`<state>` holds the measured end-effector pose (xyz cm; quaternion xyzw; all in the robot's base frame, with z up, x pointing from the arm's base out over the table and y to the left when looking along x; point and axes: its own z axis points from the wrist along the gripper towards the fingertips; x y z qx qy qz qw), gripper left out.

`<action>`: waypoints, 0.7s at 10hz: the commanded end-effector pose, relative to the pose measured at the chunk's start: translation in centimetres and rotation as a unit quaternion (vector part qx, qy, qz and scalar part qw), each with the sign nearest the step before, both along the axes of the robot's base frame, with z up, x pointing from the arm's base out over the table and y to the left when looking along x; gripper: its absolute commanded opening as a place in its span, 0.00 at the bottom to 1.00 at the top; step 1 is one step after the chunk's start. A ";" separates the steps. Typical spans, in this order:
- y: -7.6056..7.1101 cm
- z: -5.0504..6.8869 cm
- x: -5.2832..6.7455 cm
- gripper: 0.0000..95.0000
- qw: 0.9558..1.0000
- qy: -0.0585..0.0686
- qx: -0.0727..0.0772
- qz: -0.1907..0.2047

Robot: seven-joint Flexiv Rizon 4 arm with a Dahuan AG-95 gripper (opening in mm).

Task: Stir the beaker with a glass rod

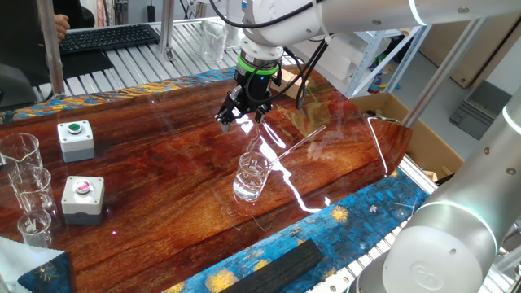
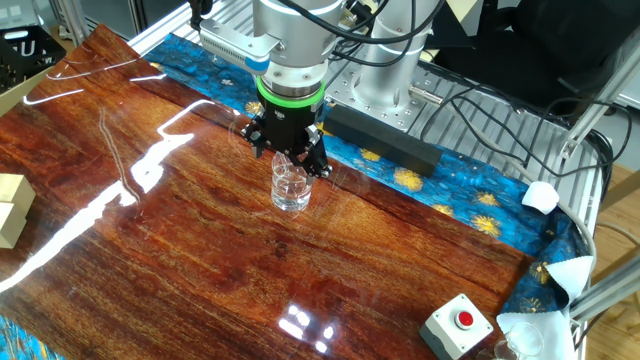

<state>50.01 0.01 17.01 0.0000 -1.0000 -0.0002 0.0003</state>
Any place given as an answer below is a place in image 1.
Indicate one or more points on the medium empty glass beaker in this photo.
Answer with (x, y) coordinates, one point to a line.
(34, 191)

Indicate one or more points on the grey plastic crate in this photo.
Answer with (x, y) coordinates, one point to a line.
(476, 110)

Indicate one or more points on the red push button box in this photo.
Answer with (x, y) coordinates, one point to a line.
(83, 203)

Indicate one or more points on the black computer keyboard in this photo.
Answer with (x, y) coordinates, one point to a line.
(110, 38)

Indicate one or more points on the black computer monitor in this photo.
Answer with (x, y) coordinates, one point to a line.
(18, 40)

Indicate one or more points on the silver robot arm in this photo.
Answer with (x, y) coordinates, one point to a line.
(443, 260)

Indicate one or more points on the black foam block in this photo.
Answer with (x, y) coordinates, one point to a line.
(277, 268)

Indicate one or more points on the glossy wood print mat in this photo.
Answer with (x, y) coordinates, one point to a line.
(163, 183)

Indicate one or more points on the slanted aluminium frame strut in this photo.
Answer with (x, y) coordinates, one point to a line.
(443, 71)

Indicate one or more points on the brown cardboard panel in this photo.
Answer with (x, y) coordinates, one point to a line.
(480, 57)

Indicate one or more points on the person's bare hand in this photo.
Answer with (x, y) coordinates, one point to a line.
(62, 26)

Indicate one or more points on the large empty glass beaker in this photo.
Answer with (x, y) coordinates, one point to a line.
(22, 152)

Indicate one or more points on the blue starry night cloth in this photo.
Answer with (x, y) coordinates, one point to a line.
(366, 211)

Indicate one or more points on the black power adapter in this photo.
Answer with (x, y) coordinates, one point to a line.
(151, 13)

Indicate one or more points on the glass beaker with water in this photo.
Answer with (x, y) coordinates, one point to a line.
(250, 181)

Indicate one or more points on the tall empty glass beaker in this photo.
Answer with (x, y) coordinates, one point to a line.
(213, 42)

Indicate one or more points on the aluminium frame post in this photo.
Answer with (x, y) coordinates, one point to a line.
(52, 49)
(167, 28)

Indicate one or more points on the black desk pad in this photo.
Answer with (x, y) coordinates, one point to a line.
(85, 63)

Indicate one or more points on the open cardboard box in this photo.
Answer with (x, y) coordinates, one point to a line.
(431, 142)

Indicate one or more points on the green push button box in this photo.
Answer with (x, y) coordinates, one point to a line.
(75, 140)

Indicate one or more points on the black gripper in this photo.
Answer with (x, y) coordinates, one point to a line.
(254, 87)

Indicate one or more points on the clear glass stirring rod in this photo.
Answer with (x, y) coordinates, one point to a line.
(301, 141)

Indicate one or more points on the small empty glass beaker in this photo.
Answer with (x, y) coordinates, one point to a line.
(34, 232)

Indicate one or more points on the white metal shelf rack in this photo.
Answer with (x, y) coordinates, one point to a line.
(364, 67)

